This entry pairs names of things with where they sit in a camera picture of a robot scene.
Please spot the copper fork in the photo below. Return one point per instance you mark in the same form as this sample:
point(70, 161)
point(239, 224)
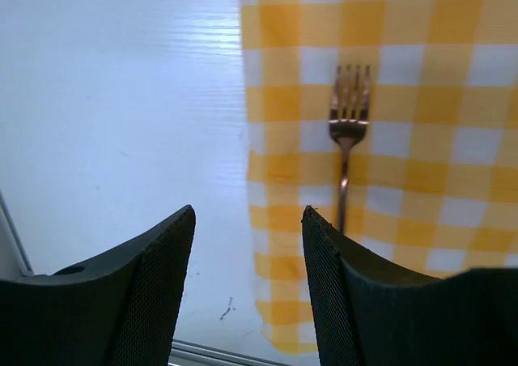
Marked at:
point(348, 122)

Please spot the yellow checkered cloth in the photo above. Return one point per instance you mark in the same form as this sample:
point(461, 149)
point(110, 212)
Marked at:
point(433, 186)

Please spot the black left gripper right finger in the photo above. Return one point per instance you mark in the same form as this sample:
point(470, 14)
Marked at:
point(368, 310)

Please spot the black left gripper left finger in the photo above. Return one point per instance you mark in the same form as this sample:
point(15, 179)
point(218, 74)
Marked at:
point(101, 293)

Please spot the aluminium table frame rail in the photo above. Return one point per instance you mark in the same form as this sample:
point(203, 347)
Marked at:
point(121, 341)

